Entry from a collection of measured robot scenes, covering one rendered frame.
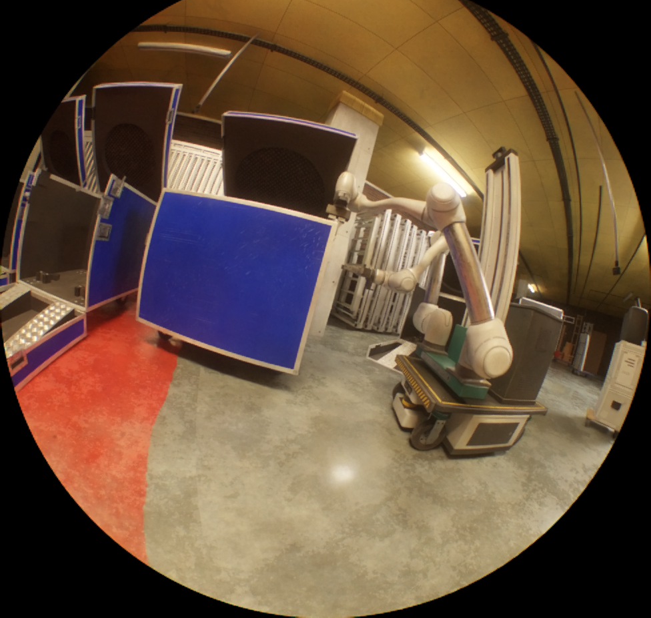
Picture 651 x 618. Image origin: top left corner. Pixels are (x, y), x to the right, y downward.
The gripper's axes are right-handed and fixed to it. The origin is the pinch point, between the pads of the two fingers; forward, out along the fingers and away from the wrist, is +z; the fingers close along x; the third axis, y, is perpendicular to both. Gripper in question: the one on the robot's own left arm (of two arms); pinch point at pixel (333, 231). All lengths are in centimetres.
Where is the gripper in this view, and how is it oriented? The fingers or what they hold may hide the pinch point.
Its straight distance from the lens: 115.8
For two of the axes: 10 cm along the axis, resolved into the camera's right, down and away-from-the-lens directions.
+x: -9.6, -2.5, -1.1
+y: -1.3, 0.8, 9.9
